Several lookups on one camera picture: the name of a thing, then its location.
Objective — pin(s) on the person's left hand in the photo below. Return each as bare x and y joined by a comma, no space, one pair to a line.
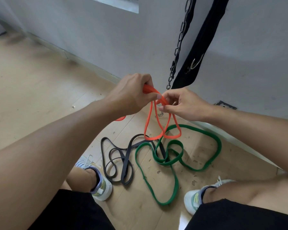
127,96

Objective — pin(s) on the person's right hand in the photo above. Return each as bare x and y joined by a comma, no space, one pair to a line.
189,106

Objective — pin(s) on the person's right thumb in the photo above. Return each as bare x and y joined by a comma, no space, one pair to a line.
167,108

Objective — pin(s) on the person's left thumb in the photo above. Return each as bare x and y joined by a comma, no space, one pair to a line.
153,96

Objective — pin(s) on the orange resistance band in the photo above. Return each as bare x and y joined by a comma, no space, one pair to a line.
148,122

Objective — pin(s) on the person's right forearm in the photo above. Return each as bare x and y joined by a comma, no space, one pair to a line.
254,136

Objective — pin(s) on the person's left forearm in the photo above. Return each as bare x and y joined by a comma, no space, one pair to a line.
45,160

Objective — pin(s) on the black resistance band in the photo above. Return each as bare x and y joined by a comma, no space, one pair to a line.
126,162

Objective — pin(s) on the green resistance band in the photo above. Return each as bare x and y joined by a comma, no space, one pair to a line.
175,186

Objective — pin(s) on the person's right black sock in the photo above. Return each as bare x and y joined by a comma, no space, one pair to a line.
206,191

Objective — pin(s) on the person's black sock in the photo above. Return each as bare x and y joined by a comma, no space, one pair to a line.
96,176
206,191

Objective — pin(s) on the person's right white sneaker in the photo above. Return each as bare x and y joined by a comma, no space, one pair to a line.
193,200

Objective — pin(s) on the person's white sneaker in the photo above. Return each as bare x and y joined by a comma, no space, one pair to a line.
193,200
104,188

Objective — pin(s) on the person's left black sock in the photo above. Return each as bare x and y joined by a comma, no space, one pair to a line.
96,176

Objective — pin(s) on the window opening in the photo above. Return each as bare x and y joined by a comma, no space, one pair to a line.
117,2

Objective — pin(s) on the person's left white sneaker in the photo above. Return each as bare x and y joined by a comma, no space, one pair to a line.
104,188

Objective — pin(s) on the person's left leg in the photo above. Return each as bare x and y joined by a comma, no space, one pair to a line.
78,179

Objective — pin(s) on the person's leg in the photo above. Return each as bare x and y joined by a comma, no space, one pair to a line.
259,191
78,179

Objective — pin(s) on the person's right leg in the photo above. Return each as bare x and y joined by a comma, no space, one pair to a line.
259,191

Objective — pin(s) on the black shorts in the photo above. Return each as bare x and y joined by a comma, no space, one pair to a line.
242,216

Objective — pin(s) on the dark wall outlet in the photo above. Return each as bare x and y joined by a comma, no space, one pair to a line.
225,105

